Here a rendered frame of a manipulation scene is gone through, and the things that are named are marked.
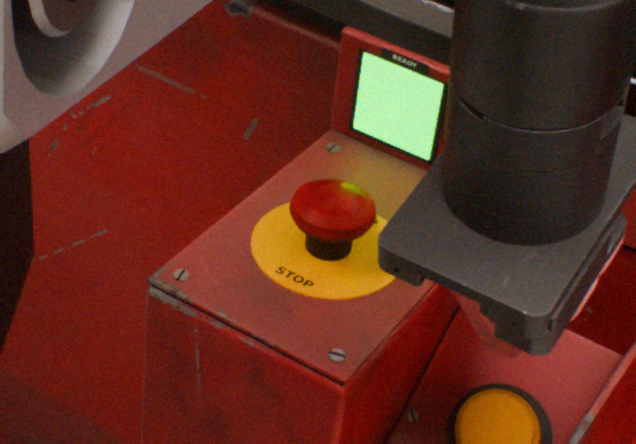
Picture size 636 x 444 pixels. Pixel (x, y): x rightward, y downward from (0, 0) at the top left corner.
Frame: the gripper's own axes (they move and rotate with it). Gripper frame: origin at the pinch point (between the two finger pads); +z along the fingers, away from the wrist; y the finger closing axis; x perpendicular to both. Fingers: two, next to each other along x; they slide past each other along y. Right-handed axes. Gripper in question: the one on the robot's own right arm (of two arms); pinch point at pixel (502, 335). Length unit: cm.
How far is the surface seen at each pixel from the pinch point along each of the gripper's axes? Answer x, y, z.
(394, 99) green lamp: 11.3, 10.8, 1.1
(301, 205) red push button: 10.7, 1.5, -0.4
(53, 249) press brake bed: 44, 14, 36
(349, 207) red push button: 8.9, 2.6, -0.3
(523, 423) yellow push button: -0.9, 1.3, 7.5
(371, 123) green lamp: 12.4, 10.4, 2.9
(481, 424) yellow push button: 0.7, 0.4, 7.8
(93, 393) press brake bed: 40, 11, 49
